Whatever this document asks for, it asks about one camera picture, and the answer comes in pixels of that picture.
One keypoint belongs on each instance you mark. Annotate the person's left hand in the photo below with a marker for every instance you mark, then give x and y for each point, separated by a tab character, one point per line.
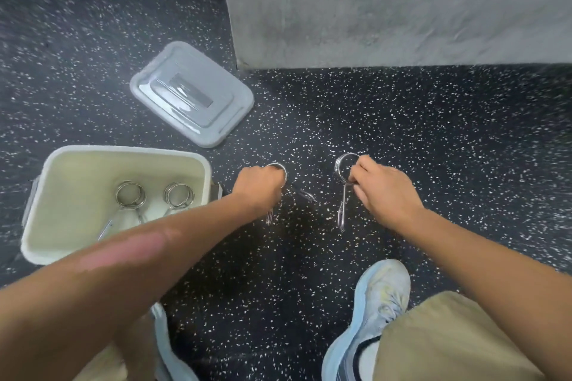
255	188

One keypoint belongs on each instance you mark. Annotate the person's right hand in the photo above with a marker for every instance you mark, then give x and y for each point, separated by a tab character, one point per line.
386	197

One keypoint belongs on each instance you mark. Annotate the person's left fingers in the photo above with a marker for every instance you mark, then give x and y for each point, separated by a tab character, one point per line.
275	177

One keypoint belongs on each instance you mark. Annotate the person's right fingers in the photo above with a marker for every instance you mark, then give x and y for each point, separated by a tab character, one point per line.
360	173

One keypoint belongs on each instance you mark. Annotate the metal spring collar clip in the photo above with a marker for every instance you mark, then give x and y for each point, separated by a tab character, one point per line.
343	211
304	194
117	194
166	194

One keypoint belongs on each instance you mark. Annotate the person's right forearm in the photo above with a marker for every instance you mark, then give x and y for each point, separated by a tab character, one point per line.
491	278

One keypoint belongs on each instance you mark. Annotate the person's left forearm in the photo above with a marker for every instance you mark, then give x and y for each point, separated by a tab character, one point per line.
111	278

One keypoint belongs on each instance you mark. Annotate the light blue right sneaker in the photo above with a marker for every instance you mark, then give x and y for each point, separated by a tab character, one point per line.
380	291

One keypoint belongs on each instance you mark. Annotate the light blue sneaker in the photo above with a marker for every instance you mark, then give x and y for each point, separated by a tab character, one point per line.
172	358
380	291

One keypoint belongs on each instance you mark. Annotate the grey plastic bin lid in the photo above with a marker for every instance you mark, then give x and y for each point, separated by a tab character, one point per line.
156	81

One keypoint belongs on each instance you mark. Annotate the white sock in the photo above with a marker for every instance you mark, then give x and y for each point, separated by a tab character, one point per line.
368	360

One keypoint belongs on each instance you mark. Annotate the beige trousers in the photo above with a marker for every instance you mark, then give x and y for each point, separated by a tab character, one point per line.
447	340

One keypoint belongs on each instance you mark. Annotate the white plastic storage bin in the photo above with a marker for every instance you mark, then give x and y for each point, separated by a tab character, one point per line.
80	179

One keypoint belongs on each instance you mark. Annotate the light blue left sneaker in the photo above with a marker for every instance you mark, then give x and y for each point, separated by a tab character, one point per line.
172	358

